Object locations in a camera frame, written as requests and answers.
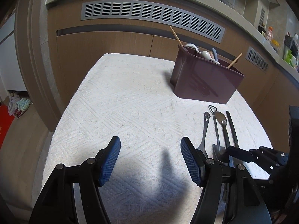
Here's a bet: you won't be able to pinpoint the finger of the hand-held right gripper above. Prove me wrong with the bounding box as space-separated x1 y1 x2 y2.
225 146 290 182

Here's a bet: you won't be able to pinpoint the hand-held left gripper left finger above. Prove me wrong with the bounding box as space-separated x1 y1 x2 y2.
29 136 121 224

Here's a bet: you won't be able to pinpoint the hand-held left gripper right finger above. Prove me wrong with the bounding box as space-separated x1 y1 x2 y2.
180 137 272 224

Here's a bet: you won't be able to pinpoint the shovel shaped metal spoon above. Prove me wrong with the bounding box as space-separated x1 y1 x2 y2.
209 105 226 164

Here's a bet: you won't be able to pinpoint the black handled knife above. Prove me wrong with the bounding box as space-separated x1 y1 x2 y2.
225 111 239 148

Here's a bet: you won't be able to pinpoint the small smiley metal spoon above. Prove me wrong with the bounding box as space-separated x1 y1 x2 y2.
196 111 212 158

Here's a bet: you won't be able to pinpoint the large smiley metal spoon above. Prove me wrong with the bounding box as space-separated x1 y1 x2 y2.
214 111 232 166

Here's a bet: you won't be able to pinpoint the brown plastic utensil container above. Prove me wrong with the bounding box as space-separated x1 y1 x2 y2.
170 44 245 105

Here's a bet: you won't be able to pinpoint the wooden chopstick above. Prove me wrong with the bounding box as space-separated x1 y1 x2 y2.
227 53 243 69
169 26 184 48

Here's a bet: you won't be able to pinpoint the white plastic spoons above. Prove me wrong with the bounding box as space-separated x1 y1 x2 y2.
200 51 220 64

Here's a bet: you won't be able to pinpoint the white woven cloth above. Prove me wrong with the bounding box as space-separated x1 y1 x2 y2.
42 53 274 224

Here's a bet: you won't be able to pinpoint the green plastic bag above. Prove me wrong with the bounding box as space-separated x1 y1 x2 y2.
283 49 297 64

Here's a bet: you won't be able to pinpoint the short grey vent grille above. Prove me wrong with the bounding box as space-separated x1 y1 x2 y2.
245 47 269 72

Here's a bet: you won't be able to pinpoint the grey utensil holder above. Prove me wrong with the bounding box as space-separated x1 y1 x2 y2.
284 34 295 48

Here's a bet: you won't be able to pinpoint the pile of slippers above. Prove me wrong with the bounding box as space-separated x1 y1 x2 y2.
8 92 31 118

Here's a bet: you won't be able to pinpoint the red floor mat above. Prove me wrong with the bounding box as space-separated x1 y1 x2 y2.
0 105 17 140

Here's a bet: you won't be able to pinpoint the clear plastic bottle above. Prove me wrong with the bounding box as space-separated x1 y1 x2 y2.
265 26 274 43

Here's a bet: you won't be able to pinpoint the wooden kitchen cabinet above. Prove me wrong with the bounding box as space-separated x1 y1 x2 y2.
47 0 299 131

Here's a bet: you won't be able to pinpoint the white cabinet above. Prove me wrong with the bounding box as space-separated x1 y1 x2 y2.
0 12 26 91

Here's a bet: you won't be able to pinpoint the long grey vent grille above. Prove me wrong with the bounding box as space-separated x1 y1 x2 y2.
81 1 226 43

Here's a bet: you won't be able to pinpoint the wall column with vent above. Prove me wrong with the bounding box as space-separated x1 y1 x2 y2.
243 0 281 28

